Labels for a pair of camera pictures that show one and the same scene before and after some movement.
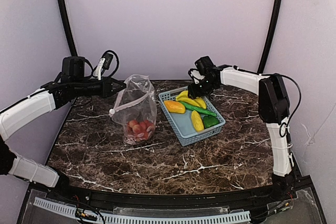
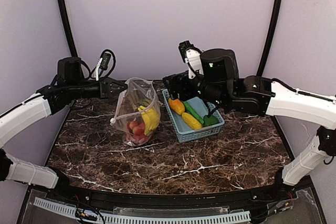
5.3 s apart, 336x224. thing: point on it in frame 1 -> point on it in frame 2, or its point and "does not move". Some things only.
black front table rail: [256, 196] does not move
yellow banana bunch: [183, 96] -> [151, 117]
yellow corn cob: [197, 121] -> [192, 121]
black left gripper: [106, 87] does not move
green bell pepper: [209, 120] does not move
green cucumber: [200, 110] -> [189, 108]
